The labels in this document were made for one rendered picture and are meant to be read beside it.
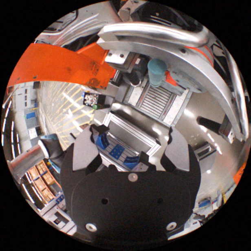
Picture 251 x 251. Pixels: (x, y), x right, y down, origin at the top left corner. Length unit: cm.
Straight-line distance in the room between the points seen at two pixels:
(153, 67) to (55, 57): 43
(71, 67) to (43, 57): 17
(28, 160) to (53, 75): 40
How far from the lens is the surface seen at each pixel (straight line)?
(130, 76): 23
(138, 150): 106
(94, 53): 55
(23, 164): 47
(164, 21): 44
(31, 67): 40
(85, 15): 80
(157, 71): 37
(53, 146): 50
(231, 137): 27
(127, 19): 35
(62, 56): 42
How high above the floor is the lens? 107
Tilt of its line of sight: 66 degrees down
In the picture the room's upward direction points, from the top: 129 degrees counter-clockwise
